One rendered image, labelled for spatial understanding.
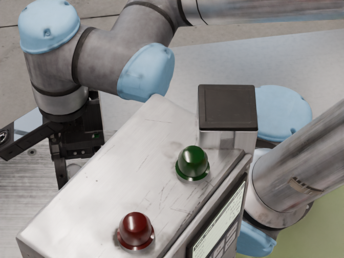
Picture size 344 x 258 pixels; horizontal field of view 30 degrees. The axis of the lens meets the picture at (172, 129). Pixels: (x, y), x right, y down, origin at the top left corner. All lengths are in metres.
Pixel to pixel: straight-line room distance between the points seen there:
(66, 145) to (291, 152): 0.33
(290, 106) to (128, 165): 0.53
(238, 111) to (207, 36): 2.25
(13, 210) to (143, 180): 0.79
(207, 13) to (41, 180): 0.59
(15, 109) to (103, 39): 1.75
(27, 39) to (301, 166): 0.36
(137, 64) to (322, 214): 0.52
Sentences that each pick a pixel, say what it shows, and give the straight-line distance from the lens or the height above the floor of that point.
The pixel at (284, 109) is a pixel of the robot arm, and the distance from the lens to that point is 0.98.
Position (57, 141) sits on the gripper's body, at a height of 1.14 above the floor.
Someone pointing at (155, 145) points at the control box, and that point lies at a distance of 0.50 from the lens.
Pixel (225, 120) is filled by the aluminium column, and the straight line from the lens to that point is 0.49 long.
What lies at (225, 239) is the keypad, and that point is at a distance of 0.57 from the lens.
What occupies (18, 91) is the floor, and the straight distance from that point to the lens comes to 2.58.
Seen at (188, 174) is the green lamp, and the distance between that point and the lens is 0.47.
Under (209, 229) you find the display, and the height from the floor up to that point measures 1.45.
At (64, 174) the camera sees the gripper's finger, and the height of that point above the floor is 1.09.
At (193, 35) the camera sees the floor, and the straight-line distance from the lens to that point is 2.74.
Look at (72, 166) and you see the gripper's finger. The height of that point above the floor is 1.08.
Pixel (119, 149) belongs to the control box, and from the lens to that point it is 0.50.
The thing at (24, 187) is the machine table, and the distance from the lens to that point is 1.28.
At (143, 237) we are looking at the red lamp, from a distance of 0.44.
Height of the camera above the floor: 1.87
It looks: 51 degrees down
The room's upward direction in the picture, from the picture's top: 1 degrees clockwise
